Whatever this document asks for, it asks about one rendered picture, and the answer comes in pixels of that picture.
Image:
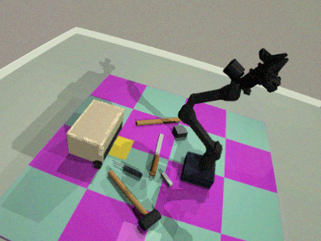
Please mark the beige low cabinet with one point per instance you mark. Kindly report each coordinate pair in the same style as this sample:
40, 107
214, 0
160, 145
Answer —
95, 132

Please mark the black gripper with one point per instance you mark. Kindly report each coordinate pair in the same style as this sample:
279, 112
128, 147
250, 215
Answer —
264, 73

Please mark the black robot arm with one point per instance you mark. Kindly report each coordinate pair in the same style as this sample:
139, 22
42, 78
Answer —
230, 92

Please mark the brown cylinder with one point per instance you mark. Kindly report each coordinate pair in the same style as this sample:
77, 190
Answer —
156, 157

